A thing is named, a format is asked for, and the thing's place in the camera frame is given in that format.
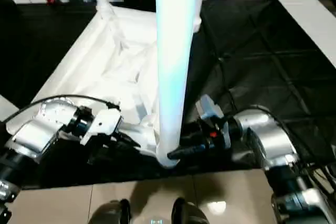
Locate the white plastic table top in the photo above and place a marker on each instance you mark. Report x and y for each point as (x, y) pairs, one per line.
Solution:
(92, 51)

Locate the right robot leg dark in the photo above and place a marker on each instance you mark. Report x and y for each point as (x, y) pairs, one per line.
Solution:
(189, 211)

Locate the robot leg dark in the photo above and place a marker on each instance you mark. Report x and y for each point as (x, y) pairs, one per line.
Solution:
(189, 211)
(110, 212)

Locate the left robot leg dark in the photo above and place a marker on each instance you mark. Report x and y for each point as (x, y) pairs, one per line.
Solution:
(110, 212)

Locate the black work mat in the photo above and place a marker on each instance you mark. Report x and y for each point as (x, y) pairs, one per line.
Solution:
(262, 51)

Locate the white flat board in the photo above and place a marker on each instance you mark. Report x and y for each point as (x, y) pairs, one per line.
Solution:
(312, 22)

